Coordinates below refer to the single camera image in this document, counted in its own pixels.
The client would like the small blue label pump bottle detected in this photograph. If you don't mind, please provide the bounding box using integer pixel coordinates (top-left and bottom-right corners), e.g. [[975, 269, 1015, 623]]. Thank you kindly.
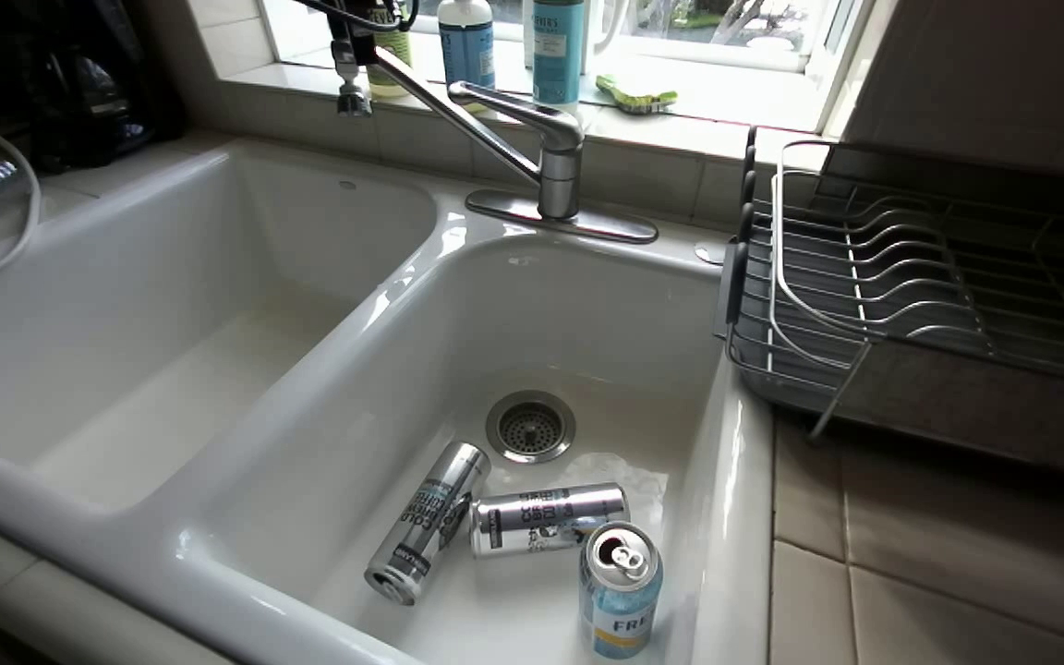
[[432, 0, 497, 91]]

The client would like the white double basin sink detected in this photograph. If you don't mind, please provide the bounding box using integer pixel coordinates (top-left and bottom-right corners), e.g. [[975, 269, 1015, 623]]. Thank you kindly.
[[0, 128, 779, 665]]

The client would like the blue aluminium drink can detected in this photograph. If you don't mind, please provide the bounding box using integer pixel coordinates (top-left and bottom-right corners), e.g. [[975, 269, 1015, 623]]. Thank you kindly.
[[577, 520, 668, 663]]

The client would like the metal sink drain strainer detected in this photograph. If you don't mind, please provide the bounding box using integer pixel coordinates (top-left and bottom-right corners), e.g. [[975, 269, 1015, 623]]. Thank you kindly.
[[480, 388, 581, 471]]

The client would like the thick black cable sleeve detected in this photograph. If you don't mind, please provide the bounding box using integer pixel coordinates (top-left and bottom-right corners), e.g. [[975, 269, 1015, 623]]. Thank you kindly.
[[297, 0, 426, 37]]

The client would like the silver cold brew can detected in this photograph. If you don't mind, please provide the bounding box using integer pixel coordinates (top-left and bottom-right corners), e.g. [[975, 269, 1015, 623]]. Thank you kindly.
[[363, 441, 491, 611]]

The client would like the metal wire dish rack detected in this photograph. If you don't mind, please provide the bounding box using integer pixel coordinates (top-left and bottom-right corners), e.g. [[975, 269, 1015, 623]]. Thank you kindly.
[[712, 126, 1064, 493]]

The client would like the chrome swivel faucet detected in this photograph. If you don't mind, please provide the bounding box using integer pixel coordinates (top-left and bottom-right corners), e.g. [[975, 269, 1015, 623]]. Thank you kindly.
[[331, 42, 660, 249]]

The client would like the tall blue label pump bottle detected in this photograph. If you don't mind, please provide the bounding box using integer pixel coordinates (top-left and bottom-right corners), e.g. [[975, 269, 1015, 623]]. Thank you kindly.
[[526, 0, 592, 112]]

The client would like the silver can, dark label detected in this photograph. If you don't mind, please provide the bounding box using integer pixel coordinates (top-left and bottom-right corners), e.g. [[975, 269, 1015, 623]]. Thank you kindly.
[[467, 479, 633, 559]]

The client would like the green cloth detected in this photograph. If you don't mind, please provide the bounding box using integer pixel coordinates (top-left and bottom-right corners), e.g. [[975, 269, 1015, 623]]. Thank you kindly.
[[592, 73, 683, 121]]

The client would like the black bulky equipment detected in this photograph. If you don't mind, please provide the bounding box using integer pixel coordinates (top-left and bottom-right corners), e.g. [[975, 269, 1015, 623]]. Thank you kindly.
[[0, 0, 183, 178]]

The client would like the green spray bottle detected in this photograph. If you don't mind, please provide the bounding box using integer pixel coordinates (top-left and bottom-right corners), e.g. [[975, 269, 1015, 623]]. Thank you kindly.
[[374, 22, 421, 69]]

